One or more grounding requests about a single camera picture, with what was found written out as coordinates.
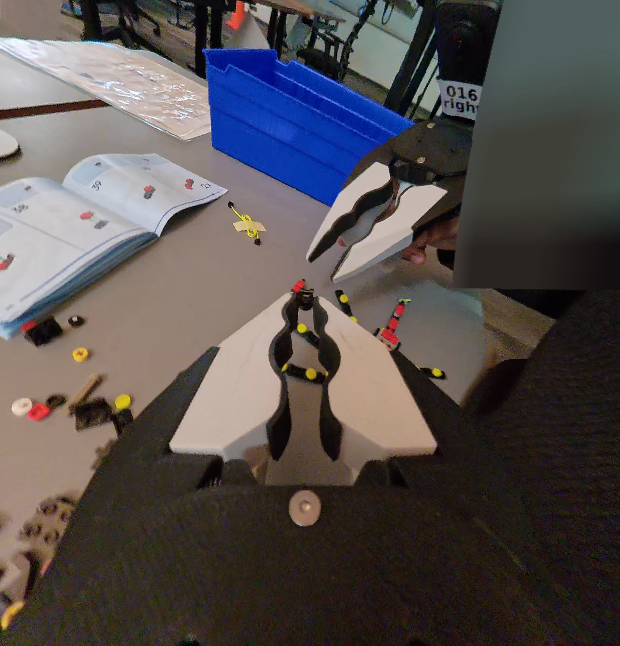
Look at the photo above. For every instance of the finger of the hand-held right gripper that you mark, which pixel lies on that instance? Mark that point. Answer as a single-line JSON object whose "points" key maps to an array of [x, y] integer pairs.
{"points": [[395, 227], [355, 194]]}

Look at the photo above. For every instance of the blue plastic bin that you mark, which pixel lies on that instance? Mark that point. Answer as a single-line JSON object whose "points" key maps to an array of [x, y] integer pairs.
{"points": [[269, 131]]}

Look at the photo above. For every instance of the black yellow red lego spider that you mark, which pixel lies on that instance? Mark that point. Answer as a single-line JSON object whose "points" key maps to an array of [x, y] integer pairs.
{"points": [[310, 374]]}

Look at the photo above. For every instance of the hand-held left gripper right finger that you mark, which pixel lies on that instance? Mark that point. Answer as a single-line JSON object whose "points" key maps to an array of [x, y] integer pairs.
{"points": [[375, 403]]}

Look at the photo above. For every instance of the light blue instruction booklet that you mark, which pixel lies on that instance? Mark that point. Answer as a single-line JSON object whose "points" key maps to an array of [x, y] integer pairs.
{"points": [[63, 237]]}

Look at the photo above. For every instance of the clear plastic sheet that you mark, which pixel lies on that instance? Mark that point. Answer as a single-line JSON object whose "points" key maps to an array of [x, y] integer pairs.
{"points": [[118, 86]]}

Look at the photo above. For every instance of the person's right hand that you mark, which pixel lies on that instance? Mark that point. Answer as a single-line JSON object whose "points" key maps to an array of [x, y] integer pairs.
{"points": [[433, 239]]}

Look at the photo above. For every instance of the pile of loose lego pieces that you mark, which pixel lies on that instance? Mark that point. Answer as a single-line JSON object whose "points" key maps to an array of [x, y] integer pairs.
{"points": [[90, 411]]}

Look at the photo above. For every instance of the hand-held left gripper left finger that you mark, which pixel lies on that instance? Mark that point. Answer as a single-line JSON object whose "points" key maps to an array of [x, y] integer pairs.
{"points": [[229, 398]]}

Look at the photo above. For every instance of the small black red lego piece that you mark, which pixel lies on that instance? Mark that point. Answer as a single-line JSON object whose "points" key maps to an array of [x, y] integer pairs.
{"points": [[304, 299]]}

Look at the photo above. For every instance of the orange cone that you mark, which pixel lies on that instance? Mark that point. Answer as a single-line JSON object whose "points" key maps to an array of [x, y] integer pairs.
{"points": [[236, 15]]}

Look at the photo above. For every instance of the black office chair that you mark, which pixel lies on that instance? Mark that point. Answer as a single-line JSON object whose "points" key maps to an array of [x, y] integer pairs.
{"points": [[322, 53]]}

